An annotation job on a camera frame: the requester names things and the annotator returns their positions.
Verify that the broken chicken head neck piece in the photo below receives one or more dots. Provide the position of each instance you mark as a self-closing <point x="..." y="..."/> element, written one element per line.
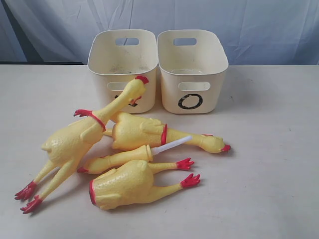
<point x="145" y="152"/>

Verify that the headless rubber chicken body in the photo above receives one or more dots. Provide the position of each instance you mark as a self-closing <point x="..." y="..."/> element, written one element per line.
<point x="133" y="183"/>

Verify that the whole rubber chicken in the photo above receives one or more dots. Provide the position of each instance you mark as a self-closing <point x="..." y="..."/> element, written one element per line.
<point x="66" y="147"/>
<point x="130" y="132"/>

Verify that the whole rubber chicken lying flat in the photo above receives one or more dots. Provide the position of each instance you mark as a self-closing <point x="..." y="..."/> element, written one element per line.
<point x="130" y="132"/>

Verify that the cream bin marked O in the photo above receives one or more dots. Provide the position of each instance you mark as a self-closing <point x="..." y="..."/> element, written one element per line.
<point x="193" y="66"/>

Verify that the blue grey backdrop curtain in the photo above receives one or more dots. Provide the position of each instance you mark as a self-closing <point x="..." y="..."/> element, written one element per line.
<point x="253" y="32"/>

